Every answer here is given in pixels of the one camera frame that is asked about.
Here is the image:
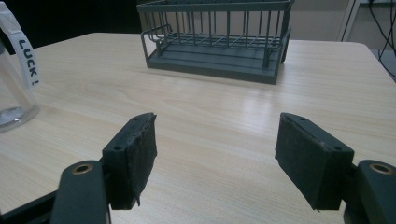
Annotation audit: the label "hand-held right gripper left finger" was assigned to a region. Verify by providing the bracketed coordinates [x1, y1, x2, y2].
[102, 112, 158, 211]

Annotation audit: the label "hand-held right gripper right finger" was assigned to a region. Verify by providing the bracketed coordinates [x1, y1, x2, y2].
[275, 112, 355, 212]

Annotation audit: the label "clear glass cup with lettering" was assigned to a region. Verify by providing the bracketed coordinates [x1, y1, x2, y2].
[0, 2, 41, 133]

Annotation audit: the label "dark grey wire dish rack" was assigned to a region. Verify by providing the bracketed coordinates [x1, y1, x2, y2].
[136, 0, 295, 86]

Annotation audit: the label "black cables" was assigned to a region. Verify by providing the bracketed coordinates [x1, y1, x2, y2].
[367, 0, 396, 78]

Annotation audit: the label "white bottle strap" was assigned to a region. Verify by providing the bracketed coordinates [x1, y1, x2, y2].
[0, 2, 41, 90]

